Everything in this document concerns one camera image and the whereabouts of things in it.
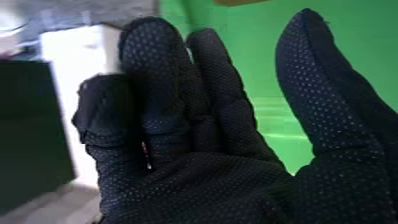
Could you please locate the white sheet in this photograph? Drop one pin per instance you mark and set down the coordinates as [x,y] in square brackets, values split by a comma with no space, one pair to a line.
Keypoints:
[72,53]

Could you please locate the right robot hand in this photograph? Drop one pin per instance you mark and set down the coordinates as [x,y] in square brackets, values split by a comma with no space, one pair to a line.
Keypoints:
[225,186]

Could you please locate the dark mat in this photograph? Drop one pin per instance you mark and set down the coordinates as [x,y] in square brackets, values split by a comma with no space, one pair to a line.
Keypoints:
[29,133]

